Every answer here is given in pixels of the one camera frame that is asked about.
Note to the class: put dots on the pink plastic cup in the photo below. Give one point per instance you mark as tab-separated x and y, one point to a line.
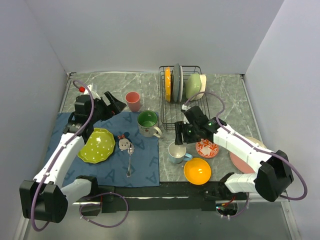
133	101

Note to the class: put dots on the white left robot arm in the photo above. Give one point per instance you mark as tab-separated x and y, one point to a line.
44	197

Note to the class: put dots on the green polka dot plate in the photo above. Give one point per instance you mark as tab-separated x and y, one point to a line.
99	147

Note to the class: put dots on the cream square cartoon dish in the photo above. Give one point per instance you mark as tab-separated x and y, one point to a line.
203	79

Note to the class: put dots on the silver spoon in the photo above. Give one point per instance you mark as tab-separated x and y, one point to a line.
130	151

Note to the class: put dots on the green-inside floral mug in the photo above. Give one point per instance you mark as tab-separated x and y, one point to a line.
148	124

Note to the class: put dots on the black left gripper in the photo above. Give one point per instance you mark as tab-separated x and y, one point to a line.
116	107

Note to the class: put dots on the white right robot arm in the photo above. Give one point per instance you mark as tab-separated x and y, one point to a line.
271	175

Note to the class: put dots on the light blue mug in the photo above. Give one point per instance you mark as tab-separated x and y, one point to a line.
178	153

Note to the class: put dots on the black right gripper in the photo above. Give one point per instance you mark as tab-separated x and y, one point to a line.
180	127

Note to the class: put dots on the green square panda dish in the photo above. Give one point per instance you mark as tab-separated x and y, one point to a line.
192	85

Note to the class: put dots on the orange polka dot plate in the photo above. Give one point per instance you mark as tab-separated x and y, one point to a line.
167	84

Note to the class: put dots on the blue floral plate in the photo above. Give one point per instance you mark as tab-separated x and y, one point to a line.
176	82

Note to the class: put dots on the pink white round plate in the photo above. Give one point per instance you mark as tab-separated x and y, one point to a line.
241	165

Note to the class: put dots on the red white patterned dish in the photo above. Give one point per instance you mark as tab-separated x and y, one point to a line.
206	148

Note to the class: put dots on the cartoon mouse spoon rest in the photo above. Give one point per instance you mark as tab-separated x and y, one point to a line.
123	141

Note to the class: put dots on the teal rim white plate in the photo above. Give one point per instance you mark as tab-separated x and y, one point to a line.
181	84

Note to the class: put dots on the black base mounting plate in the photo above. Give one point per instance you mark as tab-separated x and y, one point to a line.
167	196

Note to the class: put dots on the orange bowl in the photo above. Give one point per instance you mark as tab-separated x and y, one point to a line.
197	171

